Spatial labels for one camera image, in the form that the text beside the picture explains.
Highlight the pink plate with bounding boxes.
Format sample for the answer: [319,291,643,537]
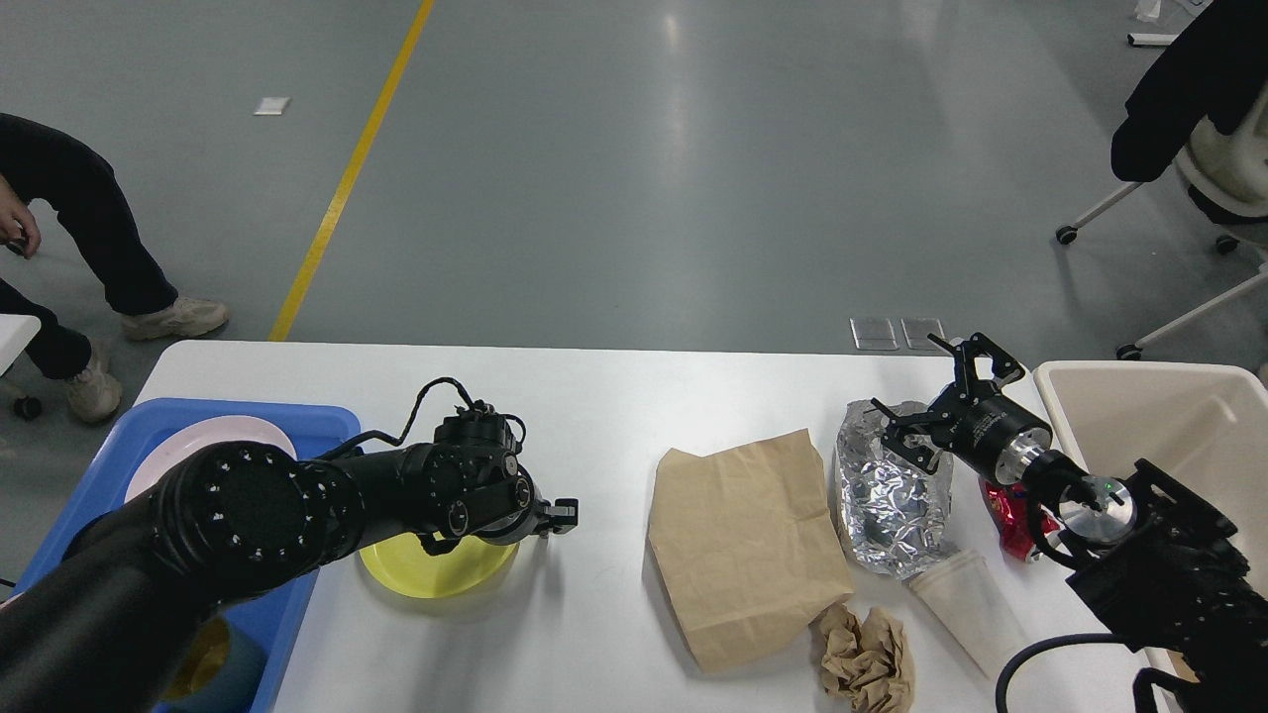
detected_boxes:
[123,415,297,504]

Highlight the blue plastic tray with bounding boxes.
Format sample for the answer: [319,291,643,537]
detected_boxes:
[13,398,361,712]

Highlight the dark teal mug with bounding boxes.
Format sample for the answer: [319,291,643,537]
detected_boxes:
[159,617,266,712]

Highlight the yellow plate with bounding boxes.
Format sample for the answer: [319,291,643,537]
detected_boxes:
[358,533,519,600]

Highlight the silver floor socket plates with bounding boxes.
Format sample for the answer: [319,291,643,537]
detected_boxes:
[850,317,946,351]

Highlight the cream plastic bin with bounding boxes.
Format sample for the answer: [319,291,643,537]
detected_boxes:
[1033,360,1267,594]

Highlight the white office chair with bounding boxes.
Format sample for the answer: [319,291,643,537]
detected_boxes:
[1115,89,1267,360]

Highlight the brown paper bag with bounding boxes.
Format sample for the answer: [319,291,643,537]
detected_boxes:
[648,429,855,675]

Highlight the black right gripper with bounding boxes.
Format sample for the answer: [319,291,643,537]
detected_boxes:
[871,332,1052,486]

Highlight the crumpled aluminium foil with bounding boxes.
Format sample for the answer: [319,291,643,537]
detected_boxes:
[831,400,959,579]

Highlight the red snack wrapper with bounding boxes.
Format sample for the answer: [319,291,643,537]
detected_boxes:
[979,480,1044,562]

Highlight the crumpled brown paper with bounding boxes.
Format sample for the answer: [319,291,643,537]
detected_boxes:
[815,603,915,712]

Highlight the white paper cup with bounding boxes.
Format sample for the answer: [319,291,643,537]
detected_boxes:
[905,551,1031,680]

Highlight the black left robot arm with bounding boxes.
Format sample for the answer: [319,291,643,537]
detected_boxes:
[1,384,579,712]

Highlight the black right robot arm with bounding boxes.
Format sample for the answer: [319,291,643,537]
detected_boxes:
[872,332,1267,712]

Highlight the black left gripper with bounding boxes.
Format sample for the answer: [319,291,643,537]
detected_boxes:
[476,499,579,546]

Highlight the person in black trousers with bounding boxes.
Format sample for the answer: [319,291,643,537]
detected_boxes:
[1,114,230,424]

